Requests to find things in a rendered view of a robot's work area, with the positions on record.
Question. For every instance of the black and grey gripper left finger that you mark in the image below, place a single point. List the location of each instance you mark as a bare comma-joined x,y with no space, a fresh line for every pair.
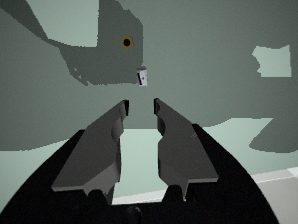
88,160

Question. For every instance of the brass hex nut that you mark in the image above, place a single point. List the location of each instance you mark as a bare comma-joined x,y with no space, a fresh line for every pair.
126,42

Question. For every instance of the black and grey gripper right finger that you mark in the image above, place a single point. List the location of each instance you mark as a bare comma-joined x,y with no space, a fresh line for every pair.
206,172

